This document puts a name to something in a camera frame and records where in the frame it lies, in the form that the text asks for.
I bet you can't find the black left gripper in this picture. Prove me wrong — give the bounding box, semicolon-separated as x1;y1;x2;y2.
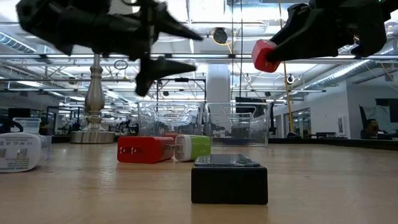
90;0;203;96

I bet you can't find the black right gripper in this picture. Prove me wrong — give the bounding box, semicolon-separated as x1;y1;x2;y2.
266;0;389;63

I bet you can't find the small red cube charger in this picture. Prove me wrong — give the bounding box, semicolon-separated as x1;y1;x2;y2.
251;39;282;73

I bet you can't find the large red wall charger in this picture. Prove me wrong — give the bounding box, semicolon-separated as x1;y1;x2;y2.
117;136;175;164

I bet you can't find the green white cube charger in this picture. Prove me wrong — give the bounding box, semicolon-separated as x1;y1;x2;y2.
164;134;212;162

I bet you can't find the black charger block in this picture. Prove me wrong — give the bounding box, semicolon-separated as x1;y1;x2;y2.
190;154;269;205

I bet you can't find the purple white cube charger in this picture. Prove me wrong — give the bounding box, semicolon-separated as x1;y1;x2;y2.
0;133;42;174

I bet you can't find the black office chair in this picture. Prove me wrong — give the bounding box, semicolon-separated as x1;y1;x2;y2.
358;105;369;140

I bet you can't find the overhead light bar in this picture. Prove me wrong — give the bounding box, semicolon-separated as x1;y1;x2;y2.
0;52;398;62

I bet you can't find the white building column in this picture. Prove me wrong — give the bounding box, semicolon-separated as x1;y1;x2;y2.
206;63;231;105

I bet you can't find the clear plastic bin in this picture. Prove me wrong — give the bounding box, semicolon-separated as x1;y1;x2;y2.
137;101;205;147
205;101;271;147

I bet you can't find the black monitor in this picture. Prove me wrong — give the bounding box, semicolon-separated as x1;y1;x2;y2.
235;96;274;138

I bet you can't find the white shade silver table lamp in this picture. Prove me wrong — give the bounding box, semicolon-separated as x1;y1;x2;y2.
70;52;116;144

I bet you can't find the person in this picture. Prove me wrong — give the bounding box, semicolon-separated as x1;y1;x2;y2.
360;118;394;140

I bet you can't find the clear storage tub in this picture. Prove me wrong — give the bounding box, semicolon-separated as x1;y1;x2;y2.
12;117;42;135

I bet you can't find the black camera gantry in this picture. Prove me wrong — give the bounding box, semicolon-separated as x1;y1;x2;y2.
156;77;207;103

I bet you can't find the silver ventilation duct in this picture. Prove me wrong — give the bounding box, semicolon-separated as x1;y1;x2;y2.
306;40;398;91

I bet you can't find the black ceiling cable reel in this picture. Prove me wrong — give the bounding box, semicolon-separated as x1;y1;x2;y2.
212;27;229;45

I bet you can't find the black hanging cable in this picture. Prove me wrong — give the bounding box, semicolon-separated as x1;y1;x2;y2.
230;0;244;100

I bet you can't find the yellow hanging cable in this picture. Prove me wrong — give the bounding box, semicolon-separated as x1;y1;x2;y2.
277;0;295;133

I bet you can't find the black aluminium table frame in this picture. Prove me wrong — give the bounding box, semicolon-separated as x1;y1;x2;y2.
51;134;398;152

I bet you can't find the dark wall screen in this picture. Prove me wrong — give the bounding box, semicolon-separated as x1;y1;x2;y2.
375;98;398;124

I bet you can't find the black curved cable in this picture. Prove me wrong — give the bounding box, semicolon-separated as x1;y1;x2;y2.
0;119;24;135

